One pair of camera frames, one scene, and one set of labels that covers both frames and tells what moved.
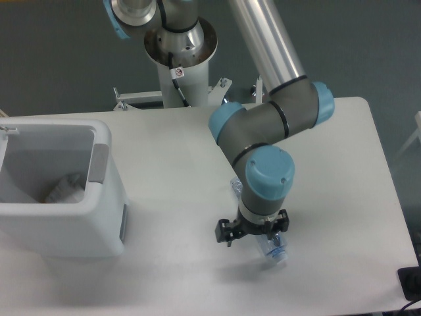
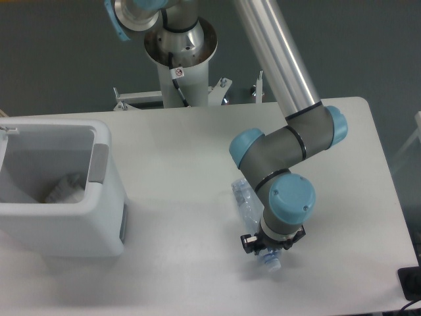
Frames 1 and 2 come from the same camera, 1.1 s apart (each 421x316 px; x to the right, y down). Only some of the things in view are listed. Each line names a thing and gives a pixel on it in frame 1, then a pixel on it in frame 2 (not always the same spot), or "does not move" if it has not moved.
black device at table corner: x=410 y=279 does not move
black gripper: x=226 y=231 to x=264 y=241
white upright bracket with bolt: x=256 y=91 does not move
